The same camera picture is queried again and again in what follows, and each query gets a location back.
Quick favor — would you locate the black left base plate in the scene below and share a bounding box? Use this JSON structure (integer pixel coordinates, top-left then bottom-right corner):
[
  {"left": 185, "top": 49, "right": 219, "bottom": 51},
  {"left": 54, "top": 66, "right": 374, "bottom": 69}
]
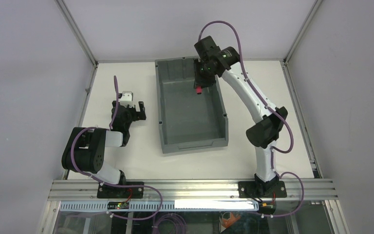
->
[{"left": 96, "top": 181, "right": 144, "bottom": 199}]

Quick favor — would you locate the coiled purple cable below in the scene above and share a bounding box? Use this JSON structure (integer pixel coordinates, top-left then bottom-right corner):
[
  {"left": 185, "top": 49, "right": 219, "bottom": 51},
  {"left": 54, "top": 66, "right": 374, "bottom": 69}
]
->
[{"left": 151, "top": 212, "right": 187, "bottom": 234}]

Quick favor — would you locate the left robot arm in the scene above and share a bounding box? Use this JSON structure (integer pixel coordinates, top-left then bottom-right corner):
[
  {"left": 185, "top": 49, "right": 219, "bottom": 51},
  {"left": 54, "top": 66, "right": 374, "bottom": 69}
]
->
[{"left": 61, "top": 101, "right": 147, "bottom": 186}]

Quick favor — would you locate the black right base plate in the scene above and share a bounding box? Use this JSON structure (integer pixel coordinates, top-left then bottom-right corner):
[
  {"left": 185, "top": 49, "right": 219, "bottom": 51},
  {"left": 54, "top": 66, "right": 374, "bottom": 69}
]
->
[{"left": 238, "top": 181, "right": 287, "bottom": 198}]

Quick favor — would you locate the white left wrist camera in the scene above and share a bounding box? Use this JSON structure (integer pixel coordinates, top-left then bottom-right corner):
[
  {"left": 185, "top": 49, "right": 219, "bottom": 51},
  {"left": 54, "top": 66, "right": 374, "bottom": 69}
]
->
[{"left": 119, "top": 91, "right": 135, "bottom": 108}]

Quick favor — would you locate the aluminium extrusion rail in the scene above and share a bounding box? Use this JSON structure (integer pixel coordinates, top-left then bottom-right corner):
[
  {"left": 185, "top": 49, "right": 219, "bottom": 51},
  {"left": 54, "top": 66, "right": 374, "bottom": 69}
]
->
[{"left": 48, "top": 178, "right": 338, "bottom": 201}]

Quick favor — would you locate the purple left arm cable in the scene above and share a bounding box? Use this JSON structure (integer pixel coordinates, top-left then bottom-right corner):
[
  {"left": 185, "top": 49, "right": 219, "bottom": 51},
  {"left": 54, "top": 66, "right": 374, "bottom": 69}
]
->
[{"left": 70, "top": 75, "right": 164, "bottom": 221}]

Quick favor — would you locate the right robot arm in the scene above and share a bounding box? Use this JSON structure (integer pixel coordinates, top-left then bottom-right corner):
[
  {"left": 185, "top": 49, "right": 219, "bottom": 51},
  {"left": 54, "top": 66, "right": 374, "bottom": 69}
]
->
[{"left": 194, "top": 36, "right": 288, "bottom": 193}]

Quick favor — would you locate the grey plastic storage bin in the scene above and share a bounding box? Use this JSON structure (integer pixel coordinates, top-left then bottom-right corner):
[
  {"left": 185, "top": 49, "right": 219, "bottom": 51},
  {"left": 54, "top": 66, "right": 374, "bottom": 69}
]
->
[{"left": 154, "top": 57, "right": 229, "bottom": 154}]

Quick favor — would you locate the orange object under table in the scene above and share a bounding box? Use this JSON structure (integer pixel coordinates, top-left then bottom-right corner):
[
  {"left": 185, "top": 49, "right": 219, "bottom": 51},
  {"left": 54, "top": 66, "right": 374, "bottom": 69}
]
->
[{"left": 220, "top": 212, "right": 241, "bottom": 229}]

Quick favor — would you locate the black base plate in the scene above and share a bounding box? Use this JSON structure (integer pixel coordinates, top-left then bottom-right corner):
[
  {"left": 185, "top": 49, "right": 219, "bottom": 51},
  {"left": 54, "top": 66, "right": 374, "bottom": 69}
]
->
[
  {"left": 96, "top": 181, "right": 144, "bottom": 199},
  {"left": 238, "top": 181, "right": 287, "bottom": 198}
]

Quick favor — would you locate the red handled screwdriver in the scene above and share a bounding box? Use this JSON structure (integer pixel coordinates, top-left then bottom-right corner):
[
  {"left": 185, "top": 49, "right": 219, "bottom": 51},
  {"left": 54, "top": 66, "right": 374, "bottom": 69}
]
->
[{"left": 195, "top": 86, "right": 202, "bottom": 95}]

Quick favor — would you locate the white slotted cable duct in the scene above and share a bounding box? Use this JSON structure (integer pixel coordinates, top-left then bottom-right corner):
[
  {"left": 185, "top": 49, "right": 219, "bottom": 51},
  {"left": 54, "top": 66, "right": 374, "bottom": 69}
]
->
[{"left": 59, "top": 200, "right": 259, "bottom": 213}]

